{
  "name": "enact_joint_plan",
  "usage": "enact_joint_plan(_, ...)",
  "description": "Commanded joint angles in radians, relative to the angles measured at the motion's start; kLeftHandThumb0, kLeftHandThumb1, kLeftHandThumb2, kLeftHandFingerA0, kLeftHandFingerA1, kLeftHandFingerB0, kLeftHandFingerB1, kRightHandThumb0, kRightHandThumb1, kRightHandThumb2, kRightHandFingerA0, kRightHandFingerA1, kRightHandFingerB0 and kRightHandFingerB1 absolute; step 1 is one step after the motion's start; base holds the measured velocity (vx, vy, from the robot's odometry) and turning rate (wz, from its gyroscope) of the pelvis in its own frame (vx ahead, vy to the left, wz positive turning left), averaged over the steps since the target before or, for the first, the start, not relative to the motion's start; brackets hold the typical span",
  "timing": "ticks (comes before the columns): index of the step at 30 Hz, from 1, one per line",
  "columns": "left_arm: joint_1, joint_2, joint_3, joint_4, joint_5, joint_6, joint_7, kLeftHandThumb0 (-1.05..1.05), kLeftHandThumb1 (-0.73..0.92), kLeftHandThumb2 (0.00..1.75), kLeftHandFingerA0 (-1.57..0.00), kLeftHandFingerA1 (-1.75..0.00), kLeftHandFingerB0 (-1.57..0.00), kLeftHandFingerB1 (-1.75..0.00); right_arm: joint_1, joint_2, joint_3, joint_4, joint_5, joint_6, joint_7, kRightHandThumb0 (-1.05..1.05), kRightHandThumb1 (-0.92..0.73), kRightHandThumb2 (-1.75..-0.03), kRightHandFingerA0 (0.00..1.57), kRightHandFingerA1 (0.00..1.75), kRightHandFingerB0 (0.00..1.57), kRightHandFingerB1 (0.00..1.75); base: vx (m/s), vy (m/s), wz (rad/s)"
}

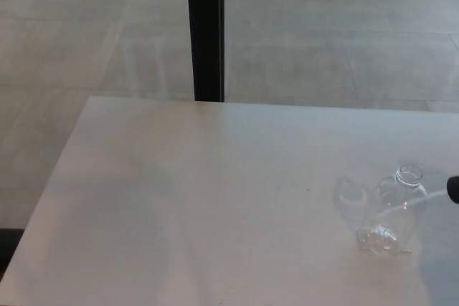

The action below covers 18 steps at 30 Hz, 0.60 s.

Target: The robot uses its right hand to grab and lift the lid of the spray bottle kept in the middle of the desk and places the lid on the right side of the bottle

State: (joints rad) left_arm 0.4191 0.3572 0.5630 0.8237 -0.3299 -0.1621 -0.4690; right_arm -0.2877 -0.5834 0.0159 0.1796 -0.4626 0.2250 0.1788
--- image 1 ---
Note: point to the clear plastic spray bottle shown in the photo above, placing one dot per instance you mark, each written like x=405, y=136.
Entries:
x=391, y=209

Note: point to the black vertical window frame post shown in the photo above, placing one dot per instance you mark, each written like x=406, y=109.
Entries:
x=206, y=33

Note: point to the black spray trigger lid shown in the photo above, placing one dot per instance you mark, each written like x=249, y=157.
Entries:
x=454, y=190

